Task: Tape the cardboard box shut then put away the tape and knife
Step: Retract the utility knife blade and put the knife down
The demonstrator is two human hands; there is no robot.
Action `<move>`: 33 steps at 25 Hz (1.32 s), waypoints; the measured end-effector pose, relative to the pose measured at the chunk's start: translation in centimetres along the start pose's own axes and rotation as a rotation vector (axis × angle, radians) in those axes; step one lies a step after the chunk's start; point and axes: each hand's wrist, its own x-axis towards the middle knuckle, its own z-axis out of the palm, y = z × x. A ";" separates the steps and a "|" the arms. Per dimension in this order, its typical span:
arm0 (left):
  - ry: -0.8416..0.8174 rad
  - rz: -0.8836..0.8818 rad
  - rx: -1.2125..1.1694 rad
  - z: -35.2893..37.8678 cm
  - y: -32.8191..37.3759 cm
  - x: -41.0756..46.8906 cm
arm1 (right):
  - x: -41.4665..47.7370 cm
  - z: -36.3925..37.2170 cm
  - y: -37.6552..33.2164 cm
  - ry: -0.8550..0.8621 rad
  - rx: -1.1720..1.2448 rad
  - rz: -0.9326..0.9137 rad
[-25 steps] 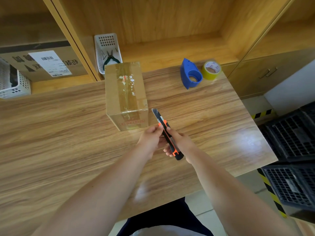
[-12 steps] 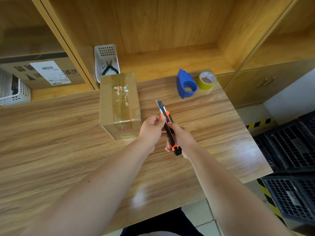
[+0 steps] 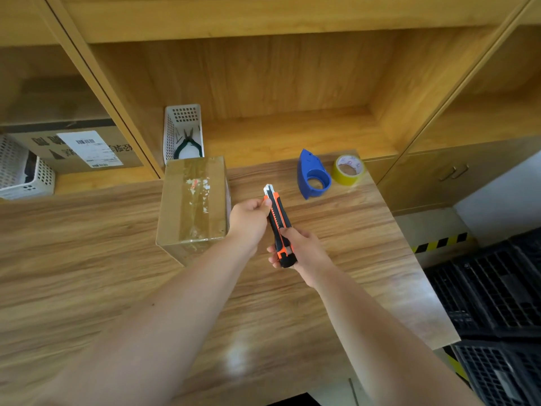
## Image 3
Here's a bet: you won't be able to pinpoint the person's right hand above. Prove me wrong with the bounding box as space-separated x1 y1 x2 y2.
267 226 335 288

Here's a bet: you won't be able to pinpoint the person's left hand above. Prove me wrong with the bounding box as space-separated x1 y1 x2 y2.
227 197 273 258

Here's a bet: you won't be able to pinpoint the orange black utility knife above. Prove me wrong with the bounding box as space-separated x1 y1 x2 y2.
263 183 298 269

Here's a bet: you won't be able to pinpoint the small taped cardboard box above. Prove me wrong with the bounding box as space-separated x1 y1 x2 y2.
155 156 232 267

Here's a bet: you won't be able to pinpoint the blue tape dispenser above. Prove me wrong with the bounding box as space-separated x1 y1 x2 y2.
296 148 332 201

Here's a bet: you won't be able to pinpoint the yellow tape roll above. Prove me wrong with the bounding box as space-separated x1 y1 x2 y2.
331 154 366 187

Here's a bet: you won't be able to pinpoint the person's right forearm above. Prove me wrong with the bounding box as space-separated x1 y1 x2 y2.
312 266 482 406

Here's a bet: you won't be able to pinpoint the person's left forearm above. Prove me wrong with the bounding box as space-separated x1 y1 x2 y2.
42 236 259 406

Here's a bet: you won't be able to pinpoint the large labelled cardboard box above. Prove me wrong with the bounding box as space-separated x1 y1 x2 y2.
0 76 144 174

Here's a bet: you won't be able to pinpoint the narrow white plastic basket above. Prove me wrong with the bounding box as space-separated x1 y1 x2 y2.
162 104 205 166

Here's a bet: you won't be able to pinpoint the yellow black striped floor tape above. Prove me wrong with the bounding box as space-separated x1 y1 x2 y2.
412 232 470 381

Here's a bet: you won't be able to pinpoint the wooden shelf unit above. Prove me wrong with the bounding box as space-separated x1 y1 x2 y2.
0 0 541 216

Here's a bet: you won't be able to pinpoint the black plastic crate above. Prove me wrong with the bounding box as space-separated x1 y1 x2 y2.
451 340 541 406
424 228 541 339

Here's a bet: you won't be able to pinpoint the black object in basket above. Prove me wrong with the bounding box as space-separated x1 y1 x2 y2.
23 154 41 184

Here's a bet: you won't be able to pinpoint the wide white plastic basket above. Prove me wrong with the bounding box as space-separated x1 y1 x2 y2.
0 135 56 201

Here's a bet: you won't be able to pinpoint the green handled pliers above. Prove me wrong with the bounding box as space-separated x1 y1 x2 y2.
174 127 202 160

